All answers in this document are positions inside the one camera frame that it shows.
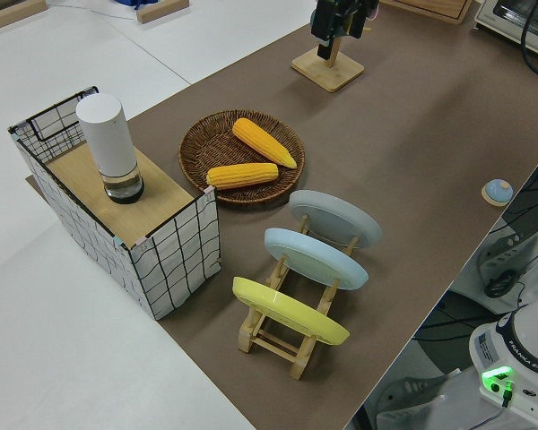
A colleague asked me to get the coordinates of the wooden cabinet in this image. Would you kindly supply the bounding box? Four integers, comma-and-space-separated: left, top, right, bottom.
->
379, 0, 474, 24

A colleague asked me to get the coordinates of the brown table mat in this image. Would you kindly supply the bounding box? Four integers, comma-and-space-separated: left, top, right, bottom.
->
24, 0, 538, 430

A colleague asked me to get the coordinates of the brown woven wicker tray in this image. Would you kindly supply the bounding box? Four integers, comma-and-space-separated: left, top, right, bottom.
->
178, 109, 307, 207

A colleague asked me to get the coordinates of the blue bell on wooden base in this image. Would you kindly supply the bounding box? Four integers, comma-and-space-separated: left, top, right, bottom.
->
481, 178, 515, 207

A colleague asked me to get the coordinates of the short wooden block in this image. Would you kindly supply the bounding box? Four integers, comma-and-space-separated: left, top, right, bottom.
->
135, 0, 190, 24

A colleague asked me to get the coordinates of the yellow plate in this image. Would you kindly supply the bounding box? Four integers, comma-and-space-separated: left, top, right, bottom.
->
231, 276, 351, 347

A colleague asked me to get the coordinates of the dark mug with yellow inside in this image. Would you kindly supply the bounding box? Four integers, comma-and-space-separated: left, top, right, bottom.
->
311, 0, 369, 59

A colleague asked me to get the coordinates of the grey plate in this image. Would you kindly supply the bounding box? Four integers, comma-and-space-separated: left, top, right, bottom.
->
288, 189, 384, 252

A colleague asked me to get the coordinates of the wooden plate rack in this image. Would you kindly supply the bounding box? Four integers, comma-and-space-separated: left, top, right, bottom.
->
237, 213, 362, 381

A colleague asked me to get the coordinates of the yellow corn cob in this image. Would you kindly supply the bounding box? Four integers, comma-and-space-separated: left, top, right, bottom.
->
205, 162, 280, 191
231, 117, 299, 170

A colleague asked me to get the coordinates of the white bottle with clear base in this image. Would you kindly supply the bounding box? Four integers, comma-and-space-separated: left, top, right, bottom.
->
74, 92, 145, 206

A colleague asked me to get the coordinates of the long wooden block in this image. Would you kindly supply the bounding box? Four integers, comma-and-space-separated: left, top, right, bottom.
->
0, 0, 48, 32

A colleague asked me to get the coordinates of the white power strip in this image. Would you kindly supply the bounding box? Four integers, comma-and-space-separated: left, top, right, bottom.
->
477, 226, 538, 288

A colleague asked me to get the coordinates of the wooden mug tree stand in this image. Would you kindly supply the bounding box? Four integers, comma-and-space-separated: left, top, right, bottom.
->
291, 26, 373, 94

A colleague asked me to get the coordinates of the black power plug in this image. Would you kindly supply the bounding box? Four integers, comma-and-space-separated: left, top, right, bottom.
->
483, 270, 517, 300

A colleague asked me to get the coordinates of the light blue plate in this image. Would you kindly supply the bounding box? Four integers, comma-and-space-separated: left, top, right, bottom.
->
263, 227, 370, 292

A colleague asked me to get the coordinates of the blue plastic item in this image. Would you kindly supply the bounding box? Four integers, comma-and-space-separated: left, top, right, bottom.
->
116, 0, 162, 11

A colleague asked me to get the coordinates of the wooden shelf board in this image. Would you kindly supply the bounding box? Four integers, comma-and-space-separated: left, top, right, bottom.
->
44, 145, 195, 238

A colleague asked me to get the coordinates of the grey power strip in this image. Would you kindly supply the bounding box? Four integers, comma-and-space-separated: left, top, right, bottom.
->
374, 374, 452, 425

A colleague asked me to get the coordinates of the cream toaster oven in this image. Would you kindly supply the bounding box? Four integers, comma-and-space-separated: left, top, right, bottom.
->
473, 0, 538, 62

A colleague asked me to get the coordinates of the wire basket with grid paper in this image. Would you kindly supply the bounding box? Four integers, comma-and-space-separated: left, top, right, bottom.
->
7, 84, 221, 322

